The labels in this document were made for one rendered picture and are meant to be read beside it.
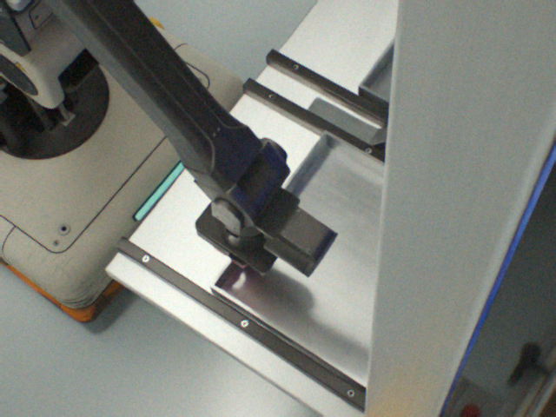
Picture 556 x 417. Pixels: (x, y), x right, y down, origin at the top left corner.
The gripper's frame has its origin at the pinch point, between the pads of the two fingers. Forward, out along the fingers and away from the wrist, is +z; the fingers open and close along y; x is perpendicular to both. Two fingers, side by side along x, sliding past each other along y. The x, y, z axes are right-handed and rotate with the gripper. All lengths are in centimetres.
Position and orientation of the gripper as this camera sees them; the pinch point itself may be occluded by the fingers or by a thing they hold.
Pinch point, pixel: (242, 249)
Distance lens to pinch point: 116.5
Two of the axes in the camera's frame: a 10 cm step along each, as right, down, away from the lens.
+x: 5.7, -7.6, 3.0
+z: -0.6, 3.2, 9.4
